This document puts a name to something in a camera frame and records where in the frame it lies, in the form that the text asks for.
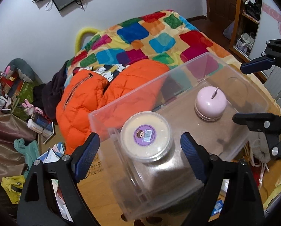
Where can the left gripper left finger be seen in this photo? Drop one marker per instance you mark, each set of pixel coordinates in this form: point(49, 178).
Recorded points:
point(38, 203)

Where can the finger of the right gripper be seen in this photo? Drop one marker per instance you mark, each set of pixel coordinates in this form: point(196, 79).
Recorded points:
point(270, 57)
point(267, 123)

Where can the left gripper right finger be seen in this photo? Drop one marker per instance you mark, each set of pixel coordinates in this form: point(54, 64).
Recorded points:
point(242, 204)

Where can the pink round apple-shaped box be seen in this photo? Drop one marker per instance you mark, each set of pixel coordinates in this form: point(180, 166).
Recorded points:
point(210, 103)

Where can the clear plastic storage bin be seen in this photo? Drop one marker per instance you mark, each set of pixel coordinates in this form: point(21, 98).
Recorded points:
point(142, 189)

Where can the round cream lidded jar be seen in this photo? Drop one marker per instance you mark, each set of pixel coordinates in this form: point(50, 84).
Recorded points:
point(146, 137)

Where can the blue Max staples box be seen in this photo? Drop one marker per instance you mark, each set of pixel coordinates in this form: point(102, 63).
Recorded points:
point(217, 208)

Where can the yellow plastic bag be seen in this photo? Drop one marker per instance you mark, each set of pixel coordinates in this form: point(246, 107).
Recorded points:
point(13, 186)

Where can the pink satin curtain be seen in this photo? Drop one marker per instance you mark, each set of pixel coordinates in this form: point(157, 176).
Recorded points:
point(12, 163)

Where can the stack of papers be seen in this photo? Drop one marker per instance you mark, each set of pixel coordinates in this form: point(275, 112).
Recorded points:
point(53, 154)

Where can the teal dinosaur plush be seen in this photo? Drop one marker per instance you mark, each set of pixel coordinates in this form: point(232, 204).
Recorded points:
point(30, 152)

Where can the wooden shelf unit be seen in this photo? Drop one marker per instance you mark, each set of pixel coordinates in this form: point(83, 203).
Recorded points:
point(244, 23)

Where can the tablet device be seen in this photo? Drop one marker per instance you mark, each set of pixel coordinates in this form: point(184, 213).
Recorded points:
point(48, 132)

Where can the brown wooden door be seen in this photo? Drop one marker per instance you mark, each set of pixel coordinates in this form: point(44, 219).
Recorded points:
point(221, 17)

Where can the white lotion bottle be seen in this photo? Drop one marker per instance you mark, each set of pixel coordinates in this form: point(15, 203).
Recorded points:
point(34, 127)

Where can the pink rabbit figure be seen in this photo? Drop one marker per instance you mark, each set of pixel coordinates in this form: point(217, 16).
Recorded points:
point(30, 109)

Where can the dark purple garment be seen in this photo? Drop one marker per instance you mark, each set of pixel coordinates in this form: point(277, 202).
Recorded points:
point(47, 96)

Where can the orange puffer jacket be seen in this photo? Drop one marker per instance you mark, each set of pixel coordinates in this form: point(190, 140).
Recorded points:
point(90, 90)

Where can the colourful checked blanket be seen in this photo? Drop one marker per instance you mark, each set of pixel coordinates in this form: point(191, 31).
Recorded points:
point(163, 36)

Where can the green storage box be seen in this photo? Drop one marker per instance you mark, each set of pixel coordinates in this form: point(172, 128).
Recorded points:
point(26, 92)

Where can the grey plush cushion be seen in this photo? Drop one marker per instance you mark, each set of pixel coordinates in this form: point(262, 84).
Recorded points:
point(23, 69)

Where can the yellow bed headboard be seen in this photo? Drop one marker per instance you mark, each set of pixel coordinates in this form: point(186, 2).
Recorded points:
point(83, 32)

